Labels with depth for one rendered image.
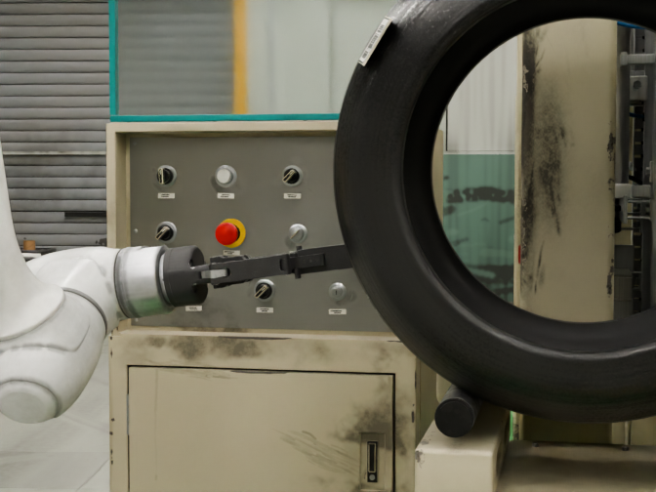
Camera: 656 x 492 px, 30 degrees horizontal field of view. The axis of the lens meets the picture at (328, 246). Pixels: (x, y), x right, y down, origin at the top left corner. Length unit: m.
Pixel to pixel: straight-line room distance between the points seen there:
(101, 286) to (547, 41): 0.70
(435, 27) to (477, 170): 9.11
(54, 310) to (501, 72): 9.31
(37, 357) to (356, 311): 0.84
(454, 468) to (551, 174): 0.51
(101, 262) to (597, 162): 0.69
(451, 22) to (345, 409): 0.91
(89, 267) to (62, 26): 9.46
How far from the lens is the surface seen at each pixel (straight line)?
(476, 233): 10.48
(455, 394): 1.42
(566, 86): 1.74
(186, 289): 1.52
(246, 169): 2.15
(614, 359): 1.36
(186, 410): 2.17
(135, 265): 1.53
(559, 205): 1.73
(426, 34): 1.37
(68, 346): 1.42
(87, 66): 10.87
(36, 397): 1.40
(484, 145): 10.55
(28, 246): 8.57
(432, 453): 1.40
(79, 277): 1.53
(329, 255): 1.49
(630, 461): 1.66
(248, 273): 1.48
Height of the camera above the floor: 1.17
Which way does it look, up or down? 3 degrees down
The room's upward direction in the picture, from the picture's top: straight up
